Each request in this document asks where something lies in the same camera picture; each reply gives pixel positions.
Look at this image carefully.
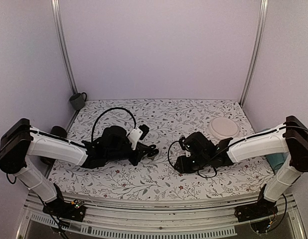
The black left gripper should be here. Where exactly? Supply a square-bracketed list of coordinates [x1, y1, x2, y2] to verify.
[106, 143, 151, 166]

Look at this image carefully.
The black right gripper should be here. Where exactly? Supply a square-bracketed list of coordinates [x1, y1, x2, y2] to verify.
[174, 154, 210, 174]

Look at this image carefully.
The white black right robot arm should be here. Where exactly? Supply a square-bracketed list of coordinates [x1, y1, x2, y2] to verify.
[173, 116, 308, 217]

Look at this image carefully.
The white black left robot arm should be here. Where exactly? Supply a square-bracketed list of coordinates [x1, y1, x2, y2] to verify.
[0, 119, 159, 216]

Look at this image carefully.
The floral patterned table mat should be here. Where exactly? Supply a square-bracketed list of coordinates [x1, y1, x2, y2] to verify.
[48, 99, 273, 201]

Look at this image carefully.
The white round plate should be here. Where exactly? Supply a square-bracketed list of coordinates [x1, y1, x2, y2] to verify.
[207, 117, 240, 140]

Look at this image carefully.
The grey mug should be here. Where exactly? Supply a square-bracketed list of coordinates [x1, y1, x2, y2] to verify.
[69, 92, 87, 111]

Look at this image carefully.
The teal rolled towel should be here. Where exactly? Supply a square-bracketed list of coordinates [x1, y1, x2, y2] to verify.
[265, 153, 287, 174]

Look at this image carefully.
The black cylinder object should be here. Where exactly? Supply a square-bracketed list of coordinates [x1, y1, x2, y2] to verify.
[50, 125, 67, 138]

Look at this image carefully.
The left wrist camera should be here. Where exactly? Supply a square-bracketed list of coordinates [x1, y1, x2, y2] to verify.
[127, 124, 150, 150]

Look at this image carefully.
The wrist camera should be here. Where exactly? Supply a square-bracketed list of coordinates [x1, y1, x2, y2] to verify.
[178, 135, 187, 150]
[127, 124, 150, 150]

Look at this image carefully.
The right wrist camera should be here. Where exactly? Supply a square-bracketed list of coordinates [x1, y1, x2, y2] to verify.
[178, 135, 187, 150]

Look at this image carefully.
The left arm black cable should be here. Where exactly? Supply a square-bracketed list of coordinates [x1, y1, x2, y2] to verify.
[90, 107, 138, 142]

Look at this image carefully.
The front aluminium rail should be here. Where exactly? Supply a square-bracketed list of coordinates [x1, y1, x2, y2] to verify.
[17, 193, 308, 239]

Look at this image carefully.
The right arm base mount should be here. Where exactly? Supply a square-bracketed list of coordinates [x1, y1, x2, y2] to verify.
[234, 197, 278, 222]

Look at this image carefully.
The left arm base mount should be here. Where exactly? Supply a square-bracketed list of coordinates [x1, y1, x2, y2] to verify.
[43, 199, 87, 222]

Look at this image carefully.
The left aluminium frame post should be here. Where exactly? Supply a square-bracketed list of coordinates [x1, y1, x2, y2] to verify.
[51, 0, 78, 94]

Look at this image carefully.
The aluminium frame post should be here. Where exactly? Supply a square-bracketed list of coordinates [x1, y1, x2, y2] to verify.
[239, 0, 269, 108]
[51, 0, 78, 94]

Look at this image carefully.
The right aluminium frame post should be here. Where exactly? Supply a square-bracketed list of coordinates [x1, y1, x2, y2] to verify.
[239, 0, 269, 108]

